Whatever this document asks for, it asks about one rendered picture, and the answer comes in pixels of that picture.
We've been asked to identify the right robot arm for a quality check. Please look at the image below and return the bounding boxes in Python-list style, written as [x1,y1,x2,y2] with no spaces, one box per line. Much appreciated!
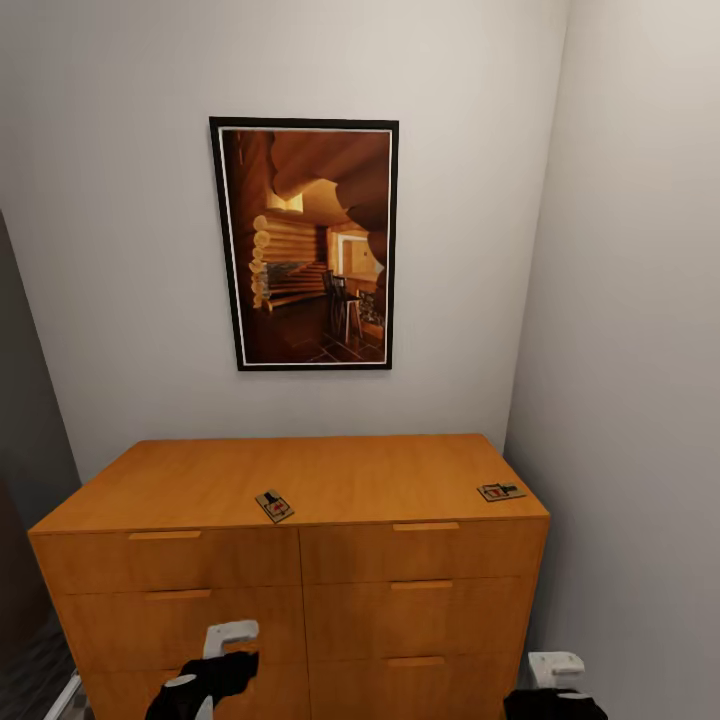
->
[503,651,609,720]

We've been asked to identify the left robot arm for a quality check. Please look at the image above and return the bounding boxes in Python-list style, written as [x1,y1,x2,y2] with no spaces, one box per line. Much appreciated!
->
[145,620,260,720]

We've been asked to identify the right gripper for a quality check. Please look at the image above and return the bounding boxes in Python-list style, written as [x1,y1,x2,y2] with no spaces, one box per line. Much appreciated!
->
[503,689,577,720]

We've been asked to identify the mousetrap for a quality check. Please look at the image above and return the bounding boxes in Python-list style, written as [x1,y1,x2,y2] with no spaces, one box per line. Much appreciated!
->
[478,482,526,502]
[256,488,295,524]

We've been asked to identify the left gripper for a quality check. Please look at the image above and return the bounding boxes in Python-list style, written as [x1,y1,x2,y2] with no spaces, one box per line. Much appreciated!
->
[182,651,259,702]

